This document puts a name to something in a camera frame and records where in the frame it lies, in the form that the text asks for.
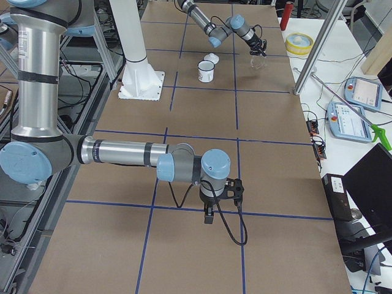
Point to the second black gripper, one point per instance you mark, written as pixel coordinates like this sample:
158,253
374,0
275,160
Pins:
208,202

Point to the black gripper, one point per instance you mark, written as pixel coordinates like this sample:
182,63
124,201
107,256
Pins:
254,42

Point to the clear glass funnel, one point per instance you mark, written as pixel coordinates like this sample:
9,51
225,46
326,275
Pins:
258,62

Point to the white mug lid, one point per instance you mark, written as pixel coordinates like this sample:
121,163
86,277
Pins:
212,58

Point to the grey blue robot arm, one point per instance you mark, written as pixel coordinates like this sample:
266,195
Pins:
232,25

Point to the yellow rimmed round filter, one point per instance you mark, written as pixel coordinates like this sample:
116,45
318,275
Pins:
299,43

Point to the red cylinder can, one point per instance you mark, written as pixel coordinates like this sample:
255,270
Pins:
286,15

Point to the white enamel mug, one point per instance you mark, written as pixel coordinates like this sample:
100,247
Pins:
205,71

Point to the teach pendant near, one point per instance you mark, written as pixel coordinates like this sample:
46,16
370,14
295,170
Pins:
347,125

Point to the teach pendant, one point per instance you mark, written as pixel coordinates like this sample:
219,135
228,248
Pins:
347,125
363,92

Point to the teach pendant far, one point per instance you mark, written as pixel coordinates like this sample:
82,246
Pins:
363,92

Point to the wooden board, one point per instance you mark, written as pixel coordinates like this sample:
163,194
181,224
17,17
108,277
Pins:
379,56

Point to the black equipment box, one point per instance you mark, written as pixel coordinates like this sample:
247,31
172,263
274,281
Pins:
337,198

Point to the black monitor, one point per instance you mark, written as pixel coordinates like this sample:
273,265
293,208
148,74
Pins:
368,183

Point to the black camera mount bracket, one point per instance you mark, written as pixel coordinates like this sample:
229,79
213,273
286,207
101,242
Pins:
233,190

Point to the black cable connector block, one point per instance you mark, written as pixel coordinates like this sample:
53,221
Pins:
312,126

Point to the aluminium frame post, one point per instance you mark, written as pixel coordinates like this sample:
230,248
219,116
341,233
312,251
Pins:
320,41

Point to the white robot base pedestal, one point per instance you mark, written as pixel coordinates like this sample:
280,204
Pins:
139,81

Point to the green handled reach tool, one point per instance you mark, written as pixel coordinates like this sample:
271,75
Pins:
379,132

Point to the aluminium frame rack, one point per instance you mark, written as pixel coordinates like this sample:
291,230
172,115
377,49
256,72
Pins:
65,72

